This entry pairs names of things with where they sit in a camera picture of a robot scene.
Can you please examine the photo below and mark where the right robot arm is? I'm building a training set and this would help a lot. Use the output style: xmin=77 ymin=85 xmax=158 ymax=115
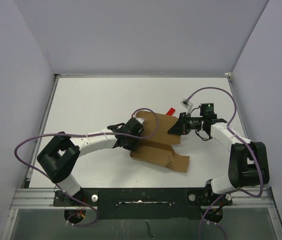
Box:
xmin=167 ymin=103 xmax=270 ymax=205

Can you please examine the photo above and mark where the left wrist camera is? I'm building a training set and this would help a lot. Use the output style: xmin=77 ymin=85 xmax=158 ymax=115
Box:
xmin=132 ymin=114 xmax=145 ymax=125

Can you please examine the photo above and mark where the brown cardboard box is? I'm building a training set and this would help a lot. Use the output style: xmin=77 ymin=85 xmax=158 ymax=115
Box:
xmin=130 ymin=110 xmax=190 ymax=173

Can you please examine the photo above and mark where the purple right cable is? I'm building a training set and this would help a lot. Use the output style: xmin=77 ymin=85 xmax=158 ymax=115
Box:
xmin=197 ymin=86 xmax=265 ymax=240

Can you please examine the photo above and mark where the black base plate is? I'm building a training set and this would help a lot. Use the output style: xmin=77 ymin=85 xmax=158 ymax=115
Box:
xmin=53 ymin=187 xmax=233 ymax=224

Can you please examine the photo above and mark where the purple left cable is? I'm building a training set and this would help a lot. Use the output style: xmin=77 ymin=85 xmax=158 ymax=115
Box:
xmin=13 ymin=107 xmax=159 ymax=186

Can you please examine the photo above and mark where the purple cable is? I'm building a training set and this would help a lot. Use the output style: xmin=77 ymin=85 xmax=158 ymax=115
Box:
xmin=197 ymin=86 xmax=265 ymax=240
xmin=13 ymin=107 xmax=159 ymax=186

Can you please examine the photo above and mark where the red rectangular block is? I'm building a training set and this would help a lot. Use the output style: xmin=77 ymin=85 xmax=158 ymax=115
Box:
xmin=166 ymin=107 xmax=176 ymax=116

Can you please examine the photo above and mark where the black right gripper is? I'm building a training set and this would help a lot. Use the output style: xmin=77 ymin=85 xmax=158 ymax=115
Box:
xmin=168 ymin=112 xmax=204 ymax=136

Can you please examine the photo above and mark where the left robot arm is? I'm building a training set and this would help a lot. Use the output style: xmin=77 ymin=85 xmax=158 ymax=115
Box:
xmin=37 ymin=117 xmax=145 ymax=206

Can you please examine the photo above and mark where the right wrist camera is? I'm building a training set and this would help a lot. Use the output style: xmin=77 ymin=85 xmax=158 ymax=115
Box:
xmin=180 ymin=99 xmax=193 ymax=114

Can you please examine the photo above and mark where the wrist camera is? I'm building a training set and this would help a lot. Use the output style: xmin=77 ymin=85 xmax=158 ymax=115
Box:
xmin=132 ymin=114 xmax=145 ymax=125
xmin=180 ymin=99 xmax=193 ymax=114

